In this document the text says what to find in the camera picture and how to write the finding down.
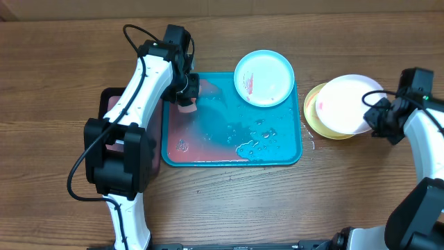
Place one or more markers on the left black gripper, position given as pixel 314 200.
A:
pixel 193 93

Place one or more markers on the yellow plate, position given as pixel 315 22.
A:
pixel 312 117

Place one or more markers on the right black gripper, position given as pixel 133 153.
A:
pixel 373 119

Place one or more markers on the teal serving tray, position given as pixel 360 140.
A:
pixel 226 131

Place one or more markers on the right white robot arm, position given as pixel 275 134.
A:
pixel 414 223

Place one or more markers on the dark rectangular sponge tray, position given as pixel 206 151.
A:
pixel 110 97

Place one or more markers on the light blue plate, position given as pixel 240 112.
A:
pixel 264 78

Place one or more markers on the pink sponge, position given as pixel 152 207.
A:
pixel 188 105

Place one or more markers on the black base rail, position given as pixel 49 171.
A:
pixel 243 246

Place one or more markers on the white plate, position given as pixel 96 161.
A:
pixel 343 101

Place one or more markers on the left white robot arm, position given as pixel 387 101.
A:
pixel 121 151

